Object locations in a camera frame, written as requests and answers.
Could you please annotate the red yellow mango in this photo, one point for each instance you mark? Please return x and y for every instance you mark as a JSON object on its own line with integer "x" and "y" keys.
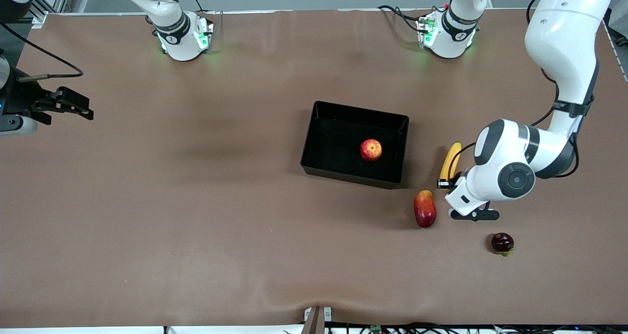
{"x": 425, "y": 209}

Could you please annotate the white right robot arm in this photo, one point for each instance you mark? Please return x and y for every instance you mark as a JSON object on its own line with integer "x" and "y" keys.
{"x": 171, "y": 35}

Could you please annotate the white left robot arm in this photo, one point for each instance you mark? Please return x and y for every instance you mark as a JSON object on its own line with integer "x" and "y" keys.
{"x": 559, "y": 30}

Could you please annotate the yellow banana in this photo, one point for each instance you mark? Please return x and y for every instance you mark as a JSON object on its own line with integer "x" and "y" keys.
{"x": 450, "y": 160}

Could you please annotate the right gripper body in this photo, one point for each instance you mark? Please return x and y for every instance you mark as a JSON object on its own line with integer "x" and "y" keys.
{"x": 25, "y": 100}

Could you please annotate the dark purple mangosteen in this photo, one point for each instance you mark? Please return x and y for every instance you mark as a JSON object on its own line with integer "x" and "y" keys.
{"x": 502, "y": 243}

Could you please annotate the black plastic box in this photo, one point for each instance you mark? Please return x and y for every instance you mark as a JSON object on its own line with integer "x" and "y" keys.
{"x": 338, "y": 142}

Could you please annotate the metal mount bracket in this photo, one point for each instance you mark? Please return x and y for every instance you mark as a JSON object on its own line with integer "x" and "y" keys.
{"x": 316, "y": 319}

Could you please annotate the brown table cover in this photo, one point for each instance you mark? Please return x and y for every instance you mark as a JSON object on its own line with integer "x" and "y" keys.
{"x": 196, "y": 250}

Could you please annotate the red yellow striped apple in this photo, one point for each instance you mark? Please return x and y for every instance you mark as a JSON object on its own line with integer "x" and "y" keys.
{"x": 371, "y": 149}

